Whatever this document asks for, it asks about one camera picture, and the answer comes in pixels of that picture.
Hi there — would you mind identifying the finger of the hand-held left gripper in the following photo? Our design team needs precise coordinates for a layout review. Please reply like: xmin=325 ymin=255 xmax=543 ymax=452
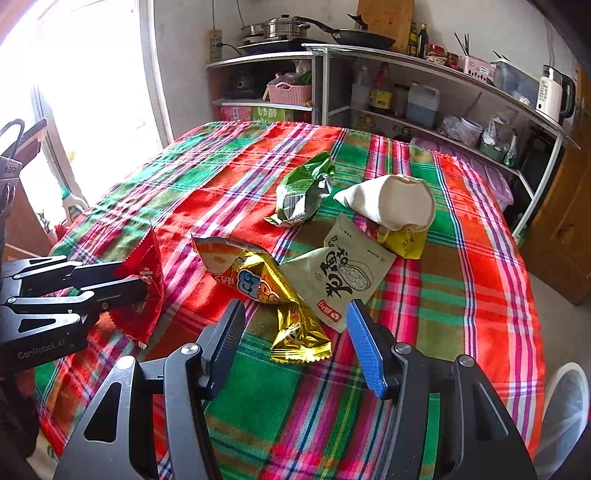
xmin=2 ymin=256 xmax=125 ymax=296
xmin=0 ymin=276 xmax=151 ymax=330

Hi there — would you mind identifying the white plastic tub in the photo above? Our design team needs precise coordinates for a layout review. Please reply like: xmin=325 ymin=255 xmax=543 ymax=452
xmin=462 ymin=117 xmax=483 ymax=146

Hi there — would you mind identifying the steel pot with lid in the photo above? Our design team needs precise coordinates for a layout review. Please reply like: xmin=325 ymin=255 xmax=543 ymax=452
xmin=262 ymin=15 xmax=311 ymax=40

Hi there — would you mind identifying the yellow label sauce bottle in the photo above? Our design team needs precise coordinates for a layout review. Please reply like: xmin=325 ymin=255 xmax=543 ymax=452
xmin=369 ymin=62 xmax=393 ymax=115

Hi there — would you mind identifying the white electric kettle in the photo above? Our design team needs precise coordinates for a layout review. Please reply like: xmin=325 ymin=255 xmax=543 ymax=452
xmin=536 ymin=65 xmax=577 ymax=125

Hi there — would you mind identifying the long metal shelf rack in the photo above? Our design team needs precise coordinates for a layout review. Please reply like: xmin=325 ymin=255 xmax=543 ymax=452
xmin=302 ymin=44 xmax=580 ymax=238

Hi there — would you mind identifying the black induction cooker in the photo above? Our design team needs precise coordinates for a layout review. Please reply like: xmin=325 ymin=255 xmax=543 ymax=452
xmin=238 ymin=38 xmax=301 ymax=51

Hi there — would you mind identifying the wooden cabinet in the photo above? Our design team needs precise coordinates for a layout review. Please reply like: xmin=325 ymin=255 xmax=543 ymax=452
xmin=4 ymin=180 xmax=56 ymax=259

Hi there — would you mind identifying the green basket with packets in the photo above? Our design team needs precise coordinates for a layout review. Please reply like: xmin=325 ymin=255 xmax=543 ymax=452
xmin=480 ymin=111 xmax=518 ymax=162

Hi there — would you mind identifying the grey plastic bag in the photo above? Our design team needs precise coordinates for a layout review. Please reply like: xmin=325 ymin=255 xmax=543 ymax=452
xmin=438 ymin=115 xmax=467 ymax=144

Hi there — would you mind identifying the yellow snack packet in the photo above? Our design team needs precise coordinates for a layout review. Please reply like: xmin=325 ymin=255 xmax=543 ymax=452
xmin=369 ymin=217 xmax=430 ymax=259

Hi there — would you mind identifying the white detergent bottle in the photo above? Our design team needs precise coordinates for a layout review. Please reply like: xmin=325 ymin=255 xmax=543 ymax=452
xmin=62 ymin=187 xmax=88 ymax=227

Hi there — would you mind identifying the gold snack packet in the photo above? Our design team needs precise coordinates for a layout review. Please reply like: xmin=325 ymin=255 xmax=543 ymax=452
xmin=191 ymin=235 xmax=333 ymax=365

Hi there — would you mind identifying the clear plastic bottle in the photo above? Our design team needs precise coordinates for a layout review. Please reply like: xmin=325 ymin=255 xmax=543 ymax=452
xmin=351 ymin=65 xmax=372 ymax=112

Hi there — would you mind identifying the pink woven basket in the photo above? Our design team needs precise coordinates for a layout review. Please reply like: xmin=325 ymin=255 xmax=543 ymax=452
xmin=267 ymin=82 xmax=312 ymax=104

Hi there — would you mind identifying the beige paper food bag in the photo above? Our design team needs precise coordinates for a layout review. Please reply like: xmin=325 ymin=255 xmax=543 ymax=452
xmin=333 ymin=174 xmax=435 ymax=232

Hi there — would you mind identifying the beige printed snack packet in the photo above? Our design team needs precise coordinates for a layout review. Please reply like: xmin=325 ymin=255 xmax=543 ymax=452
xmin=281 ymin=213 xmax=397 ymax=333

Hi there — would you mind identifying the red snack packet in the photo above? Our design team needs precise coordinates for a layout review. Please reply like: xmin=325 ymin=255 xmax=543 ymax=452
xmin=108 ymin=220 xmax=165 ymax=346

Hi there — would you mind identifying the green carton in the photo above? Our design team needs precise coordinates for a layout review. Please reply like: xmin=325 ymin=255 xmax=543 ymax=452
xmin=252 ymin=106 xmax=296 ymax=123

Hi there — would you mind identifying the green snack packet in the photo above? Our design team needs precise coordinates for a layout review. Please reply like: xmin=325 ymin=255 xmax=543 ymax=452
xmin=264 ymin=152 xmax=336 ymax=227

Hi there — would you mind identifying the plastic jug of dark liquid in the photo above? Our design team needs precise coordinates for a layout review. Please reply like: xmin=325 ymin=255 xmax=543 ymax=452
xmin=405 ymin=82 xmax=440 ymax=130

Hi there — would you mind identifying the clear plastic container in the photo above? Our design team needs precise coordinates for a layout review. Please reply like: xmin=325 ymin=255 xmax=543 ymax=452
xmin=492 ymin=58 xmax=541 ymax=107

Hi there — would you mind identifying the small metal shelf rack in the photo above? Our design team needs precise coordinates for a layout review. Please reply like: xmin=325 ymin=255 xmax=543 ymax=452
xmin=206 ymin=51 xmax=319 ymax=124

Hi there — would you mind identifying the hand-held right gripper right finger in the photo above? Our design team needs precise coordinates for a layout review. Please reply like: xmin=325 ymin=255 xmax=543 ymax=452
xmin=345 ymin=299 xmax=539 ymax=480

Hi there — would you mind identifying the plaid tablecloth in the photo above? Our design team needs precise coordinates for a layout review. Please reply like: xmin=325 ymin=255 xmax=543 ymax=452
xmin=34 ymin=121 xmax=546 ymax=480

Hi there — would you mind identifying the pink lid storage box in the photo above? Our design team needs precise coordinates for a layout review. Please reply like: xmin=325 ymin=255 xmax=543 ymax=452
xmin=411 ymin=136 xmax=514 ymax=208

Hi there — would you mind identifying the wooden cutting board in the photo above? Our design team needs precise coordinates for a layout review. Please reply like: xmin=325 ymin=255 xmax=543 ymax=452
xmin=357 ymin=0 xmax=415 ymax=54

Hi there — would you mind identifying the beige power strip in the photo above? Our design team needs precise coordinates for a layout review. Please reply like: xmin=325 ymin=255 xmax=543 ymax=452
xmin=206 ymin=28 xmax=223 ymax=64

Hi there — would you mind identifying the black frying pan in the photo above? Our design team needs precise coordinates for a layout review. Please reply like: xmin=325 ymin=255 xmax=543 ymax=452
xmin=295 ymin=16 xmax=397 ymax=51

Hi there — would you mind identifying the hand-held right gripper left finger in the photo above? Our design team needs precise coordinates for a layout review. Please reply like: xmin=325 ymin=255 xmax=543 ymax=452
xmin=53 ymin=299 xmax=247 ymax=480

